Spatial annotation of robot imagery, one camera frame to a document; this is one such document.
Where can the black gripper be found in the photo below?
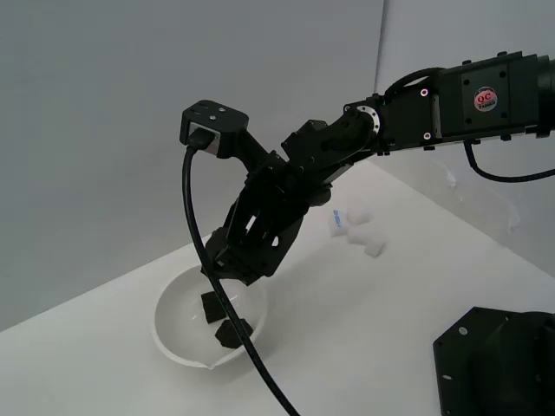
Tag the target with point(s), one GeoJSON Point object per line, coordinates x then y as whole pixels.
{"type": "Point", "coordinates": [286, 186]}

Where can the small black foam box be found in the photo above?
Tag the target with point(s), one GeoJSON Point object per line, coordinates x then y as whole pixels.
{"type": "Point", "coordinates": [210, 305]}
{"type": "Point", "coordinates": [225, 336]}

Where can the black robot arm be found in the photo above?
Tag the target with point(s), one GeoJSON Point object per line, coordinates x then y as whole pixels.
{"type": "Point", "coordinates": [485, 99]}

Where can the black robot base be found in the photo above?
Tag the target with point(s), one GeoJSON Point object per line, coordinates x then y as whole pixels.
{"type": "Point", "coordinates": [494, 364]}

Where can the white bowl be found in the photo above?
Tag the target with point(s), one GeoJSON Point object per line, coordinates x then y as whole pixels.
{"type": "Point", "coordinates": [178, 320]}

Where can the white block with blue print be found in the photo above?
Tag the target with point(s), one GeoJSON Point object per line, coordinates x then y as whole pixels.
{"type": "Point", "coordinates": [337, 223]}

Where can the white foam block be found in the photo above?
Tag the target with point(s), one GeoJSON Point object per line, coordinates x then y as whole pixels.
{"type": "Point", "coordinates": [360, 215]}
{"type": "Point", "coordinates": [360, 236]}
{"type": "Point", "coordinates": [376, 248]}

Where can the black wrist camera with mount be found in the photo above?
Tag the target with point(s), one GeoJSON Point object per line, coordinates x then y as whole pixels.
{"type": "Point", "coordinates": [217, 115]}

